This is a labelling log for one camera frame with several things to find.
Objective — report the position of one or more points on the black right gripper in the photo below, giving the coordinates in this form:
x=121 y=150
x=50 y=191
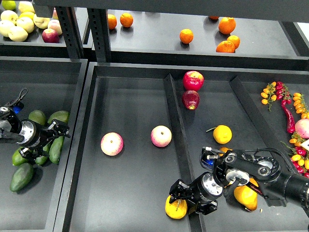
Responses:
x=203 y=192

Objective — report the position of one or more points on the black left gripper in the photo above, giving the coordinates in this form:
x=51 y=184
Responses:
x=43 y=136

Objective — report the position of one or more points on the yellow pear with stem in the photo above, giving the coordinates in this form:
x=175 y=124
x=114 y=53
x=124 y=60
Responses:
x=177 y=209

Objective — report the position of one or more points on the dark green avocado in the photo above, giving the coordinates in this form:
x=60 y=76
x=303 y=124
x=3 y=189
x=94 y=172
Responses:
x=21 y=177

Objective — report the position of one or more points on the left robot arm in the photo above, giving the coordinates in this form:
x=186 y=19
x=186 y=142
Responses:
x=12 y=129

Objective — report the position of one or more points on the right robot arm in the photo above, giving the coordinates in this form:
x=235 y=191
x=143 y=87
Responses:
x=237 y=168

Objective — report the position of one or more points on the green avocado lower right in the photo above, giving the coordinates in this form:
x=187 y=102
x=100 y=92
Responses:
x=56 y=149

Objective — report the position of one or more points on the green avocado upper left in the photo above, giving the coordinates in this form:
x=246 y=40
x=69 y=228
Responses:
x=38 y=116

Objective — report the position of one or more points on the green avocado upper right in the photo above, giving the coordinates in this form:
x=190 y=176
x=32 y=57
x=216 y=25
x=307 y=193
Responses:
x=59 y=115

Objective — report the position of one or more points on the green avocado far left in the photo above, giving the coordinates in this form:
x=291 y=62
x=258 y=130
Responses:
x=17 y=159

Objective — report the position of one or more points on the yellow pear bottom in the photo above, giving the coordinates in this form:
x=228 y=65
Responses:
x=247 y=197

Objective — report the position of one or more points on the yellow pear brown tip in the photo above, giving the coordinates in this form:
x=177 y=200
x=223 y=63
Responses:
x=254 y=182

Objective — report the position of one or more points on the round yellow pear top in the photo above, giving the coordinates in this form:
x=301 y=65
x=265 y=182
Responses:
x=222 y=134

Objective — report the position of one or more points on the black tray divider left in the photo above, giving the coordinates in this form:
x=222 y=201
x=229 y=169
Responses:
x=178 y=131

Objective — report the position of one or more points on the black tray divider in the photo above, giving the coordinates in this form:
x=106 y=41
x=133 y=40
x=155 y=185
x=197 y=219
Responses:
x=256 y=120
x=178 y=131

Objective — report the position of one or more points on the black left tray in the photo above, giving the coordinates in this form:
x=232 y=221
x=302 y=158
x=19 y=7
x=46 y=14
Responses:
x=53 y=84

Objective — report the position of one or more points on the black tray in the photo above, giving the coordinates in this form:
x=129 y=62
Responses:
x=53 y=84
x=127 y=192

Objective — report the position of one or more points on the pink apple left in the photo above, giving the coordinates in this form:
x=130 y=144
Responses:
x=111 y=144

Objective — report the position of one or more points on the pink apple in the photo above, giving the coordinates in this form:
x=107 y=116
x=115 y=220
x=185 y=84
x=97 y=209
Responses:
x=161 y=136
x=111 y=144

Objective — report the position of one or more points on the pink apple right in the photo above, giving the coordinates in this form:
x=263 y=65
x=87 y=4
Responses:
x=161 y=136

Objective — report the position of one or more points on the black centre tray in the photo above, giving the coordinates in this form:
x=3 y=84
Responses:
x=127 y=192

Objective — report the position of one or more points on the black tray divider right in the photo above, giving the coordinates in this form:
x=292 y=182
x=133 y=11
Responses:
x=256 y=120

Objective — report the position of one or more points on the dark red apple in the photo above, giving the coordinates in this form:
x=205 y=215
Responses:
x=190 y=99

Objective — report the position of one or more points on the red apple on shelf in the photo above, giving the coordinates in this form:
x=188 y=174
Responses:
x=50 y=36

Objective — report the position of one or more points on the pale yellow apple front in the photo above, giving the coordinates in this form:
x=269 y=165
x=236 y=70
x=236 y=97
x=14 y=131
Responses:
x=17 y=34

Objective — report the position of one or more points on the pale yellow apple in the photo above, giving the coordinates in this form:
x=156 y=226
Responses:
x=17 y=34
x=9 y=15
x=5 y=26
x=26 y=23

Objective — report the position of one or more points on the mixed tomato bunch lower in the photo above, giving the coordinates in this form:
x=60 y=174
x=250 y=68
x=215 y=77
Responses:
x=298 y=155

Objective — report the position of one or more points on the pink peach on shelf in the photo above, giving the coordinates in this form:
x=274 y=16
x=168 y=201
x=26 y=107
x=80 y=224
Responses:
x=55 y=25

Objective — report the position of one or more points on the bright red apple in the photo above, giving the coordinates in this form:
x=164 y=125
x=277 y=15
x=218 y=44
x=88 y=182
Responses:
x=193 y=80

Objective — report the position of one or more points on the pale apple with stem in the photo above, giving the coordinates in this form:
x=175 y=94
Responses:
x=41 y=22

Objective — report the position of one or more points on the pale yellow apple centre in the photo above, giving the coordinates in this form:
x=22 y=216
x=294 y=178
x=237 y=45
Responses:
x=26 y=23

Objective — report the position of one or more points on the red chili pepper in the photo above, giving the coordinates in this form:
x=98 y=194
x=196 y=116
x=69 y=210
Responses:
x=290 y=120

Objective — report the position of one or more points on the pale yellow apple left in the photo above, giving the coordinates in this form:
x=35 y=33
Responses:
x=5 y=26

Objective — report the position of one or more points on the orange cherry tomato bunch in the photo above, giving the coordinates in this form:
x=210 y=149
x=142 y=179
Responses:
x=269 y=95

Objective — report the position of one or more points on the pale yellow apple top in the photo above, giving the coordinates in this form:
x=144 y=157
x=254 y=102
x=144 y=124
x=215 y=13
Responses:
x=9 y=15

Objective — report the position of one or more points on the pink peach right edge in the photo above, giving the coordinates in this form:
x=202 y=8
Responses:
x=302 y=128

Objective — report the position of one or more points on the red cherry tomato bunch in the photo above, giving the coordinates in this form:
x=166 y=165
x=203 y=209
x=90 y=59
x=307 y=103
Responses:
x=283 y=93

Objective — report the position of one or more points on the orange on shelf left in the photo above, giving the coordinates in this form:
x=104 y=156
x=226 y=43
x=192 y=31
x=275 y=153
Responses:
x=112 y=21

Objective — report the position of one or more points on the black shelf post left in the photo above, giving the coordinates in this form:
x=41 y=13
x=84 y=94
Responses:
x=70 y=31

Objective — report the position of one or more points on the black shelf post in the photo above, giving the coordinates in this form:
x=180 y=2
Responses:
x=98 y=20
x=70 y=31

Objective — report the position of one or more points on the black shelf post right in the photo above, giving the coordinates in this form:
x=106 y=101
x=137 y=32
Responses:
x=98 y=20

